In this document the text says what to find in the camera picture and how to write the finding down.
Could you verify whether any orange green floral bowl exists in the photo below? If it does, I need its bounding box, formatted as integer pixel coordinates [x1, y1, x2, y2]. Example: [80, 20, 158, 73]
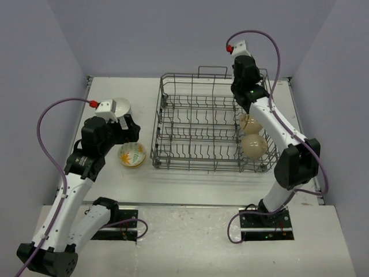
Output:
[118, 142, 146, 168]

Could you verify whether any light blue bowl rack end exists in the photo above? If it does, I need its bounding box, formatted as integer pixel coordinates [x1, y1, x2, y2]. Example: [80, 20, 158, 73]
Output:
[113, 98, 132, 118]

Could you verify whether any beige bowl with plant drawing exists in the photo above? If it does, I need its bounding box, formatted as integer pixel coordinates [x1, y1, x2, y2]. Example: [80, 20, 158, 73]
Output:
[239, 114, 263, 135]

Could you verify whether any plain beige bowl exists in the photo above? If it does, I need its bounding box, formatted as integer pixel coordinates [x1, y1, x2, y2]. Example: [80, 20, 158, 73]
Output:
[241, 134, 268, 160]

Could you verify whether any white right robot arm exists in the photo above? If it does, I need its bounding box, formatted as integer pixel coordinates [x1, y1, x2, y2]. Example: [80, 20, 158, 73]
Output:
[231, 55, 321, 227]

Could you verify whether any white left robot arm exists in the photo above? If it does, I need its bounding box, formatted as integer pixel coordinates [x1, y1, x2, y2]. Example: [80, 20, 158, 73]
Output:
[16, 114, 141, 276]

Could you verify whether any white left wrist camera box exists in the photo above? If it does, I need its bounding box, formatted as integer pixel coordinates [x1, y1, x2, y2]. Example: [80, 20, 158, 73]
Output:
[95, 99, 118, 122]

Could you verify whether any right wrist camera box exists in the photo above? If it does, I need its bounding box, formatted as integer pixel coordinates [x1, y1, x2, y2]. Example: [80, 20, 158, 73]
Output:
[231, 40, 252, 58]

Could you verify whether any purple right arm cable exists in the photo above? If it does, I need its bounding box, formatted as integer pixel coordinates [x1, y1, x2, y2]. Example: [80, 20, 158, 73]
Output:
[224, 30, 330, 244]

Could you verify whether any grey wire dish rack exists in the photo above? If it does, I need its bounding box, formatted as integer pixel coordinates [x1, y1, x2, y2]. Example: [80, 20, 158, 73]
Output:
[150, 66, 279, 173]

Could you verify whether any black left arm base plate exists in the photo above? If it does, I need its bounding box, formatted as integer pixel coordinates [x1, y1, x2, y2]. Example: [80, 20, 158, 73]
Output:
[91, 209, 138, 242]

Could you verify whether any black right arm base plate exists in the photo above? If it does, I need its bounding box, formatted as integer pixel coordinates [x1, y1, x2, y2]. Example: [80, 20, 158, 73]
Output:
[239, 209, 295, 242]

